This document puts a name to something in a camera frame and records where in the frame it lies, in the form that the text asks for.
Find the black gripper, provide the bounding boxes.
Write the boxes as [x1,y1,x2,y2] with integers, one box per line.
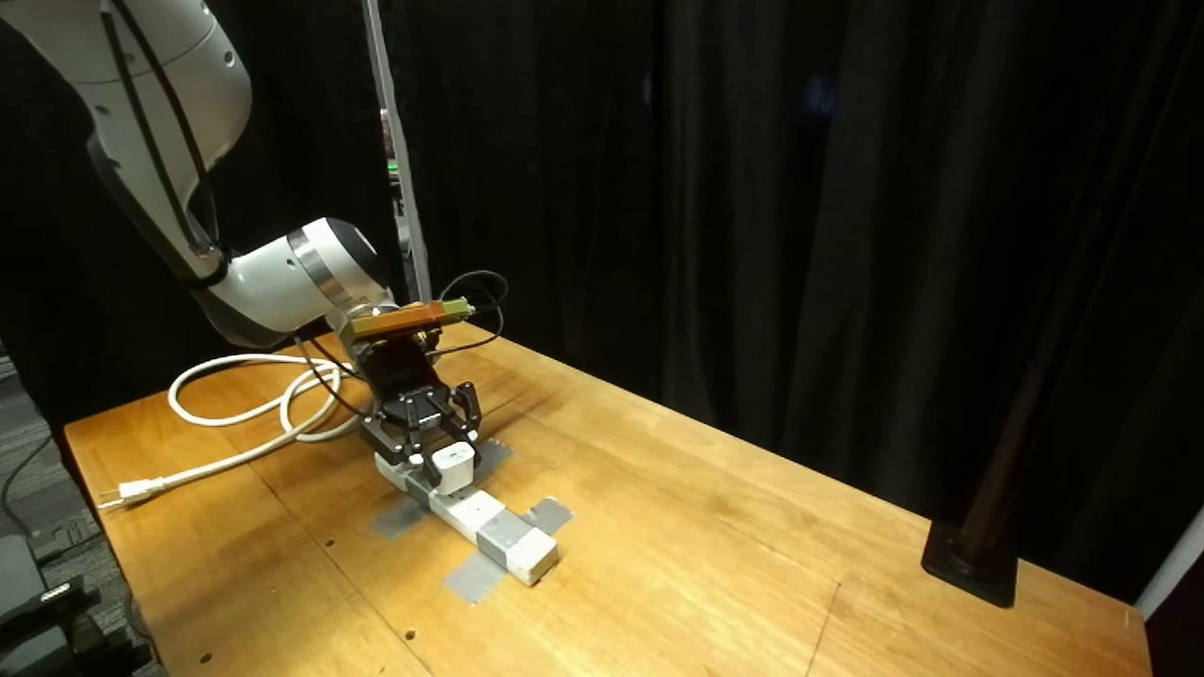
[357,323,488,476]

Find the white charger head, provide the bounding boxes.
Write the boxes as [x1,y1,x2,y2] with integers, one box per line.
[426,437,485,495]

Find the grey tape strip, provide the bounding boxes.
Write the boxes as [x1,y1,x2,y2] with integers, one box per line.
[369,437,514,545]

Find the white power strip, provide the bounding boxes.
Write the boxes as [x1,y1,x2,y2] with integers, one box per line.
[369,438,564,589]
[441,491,581,605]

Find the white vertical pole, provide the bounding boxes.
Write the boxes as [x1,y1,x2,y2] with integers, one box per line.
[357,0,435,309]

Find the black curtain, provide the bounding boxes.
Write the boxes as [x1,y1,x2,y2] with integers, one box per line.
[0,0,1204,608]

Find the black equipment beside table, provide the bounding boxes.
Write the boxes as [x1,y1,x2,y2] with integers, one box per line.
[0,500,143,677]

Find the black pole with base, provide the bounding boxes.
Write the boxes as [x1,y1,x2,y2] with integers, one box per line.
[919,371,1056,611]

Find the white slanted bar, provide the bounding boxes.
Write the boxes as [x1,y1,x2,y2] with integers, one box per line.
[1134,505,1204,624]

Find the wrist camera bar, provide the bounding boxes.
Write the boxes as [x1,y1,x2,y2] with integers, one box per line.
[347,294,483,343]

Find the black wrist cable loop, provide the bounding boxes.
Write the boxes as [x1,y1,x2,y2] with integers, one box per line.
[428,267,512,358]

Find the white power cord with plug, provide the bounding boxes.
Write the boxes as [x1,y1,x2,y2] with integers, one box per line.
[99,351,385,512]

